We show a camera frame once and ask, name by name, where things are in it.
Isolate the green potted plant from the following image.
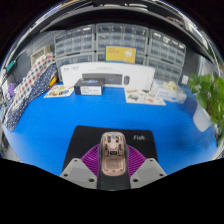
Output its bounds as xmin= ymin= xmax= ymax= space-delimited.
xmin=188 ymin=73 xmax=224 ymax=146

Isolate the red blue checkered cloth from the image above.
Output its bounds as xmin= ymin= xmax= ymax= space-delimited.
xmin=13 ymin=53 xmax=56 ymax=105

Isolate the yellow and blue card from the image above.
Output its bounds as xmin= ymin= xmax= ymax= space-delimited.
xmin=105 ymin=45 xmax=138 ymax=65

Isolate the yellow object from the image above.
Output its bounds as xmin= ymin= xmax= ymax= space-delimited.
xmin=48 ymin=75 xmax=58 ymax=88

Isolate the white slotted basket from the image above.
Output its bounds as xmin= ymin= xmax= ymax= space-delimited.
xmin=30 ymin=44 xmax=53 ymax=66

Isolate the clear plastic box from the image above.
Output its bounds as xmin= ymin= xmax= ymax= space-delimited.
xmin=149 ymin=80 xmax=188 ymax=105

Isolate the black mouse pad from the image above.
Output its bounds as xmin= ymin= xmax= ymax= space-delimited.
xmin=62 ymin=125 xmax=159 ymax=173

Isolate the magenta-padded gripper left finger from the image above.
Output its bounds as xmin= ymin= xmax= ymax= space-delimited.
xmin=59 ymin=143 xmax=114 ymax=191

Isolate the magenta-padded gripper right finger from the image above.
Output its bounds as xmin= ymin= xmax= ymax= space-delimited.
xmin=113 ymin=144 xmax=168 ymax=191

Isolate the white keyboard box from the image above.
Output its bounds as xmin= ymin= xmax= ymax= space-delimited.
xmin=59 ymin=62 xmax=156 ymax=91

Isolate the teal object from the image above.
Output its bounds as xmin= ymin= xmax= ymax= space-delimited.
xmin=5 ymin=59 xmax=16 ymax=73

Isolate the purple object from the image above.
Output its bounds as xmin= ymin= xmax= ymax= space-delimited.
xmin=7 ymin=82 xmax=16 ymax=99

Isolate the small dark box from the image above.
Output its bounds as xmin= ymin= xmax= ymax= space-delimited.
xmin=73 ymin=77 xmax=106 ymax=97

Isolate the navy polka dot cloth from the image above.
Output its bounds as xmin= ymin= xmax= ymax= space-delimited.
xmin=4 ymin=63 xmax=59 ymax=133

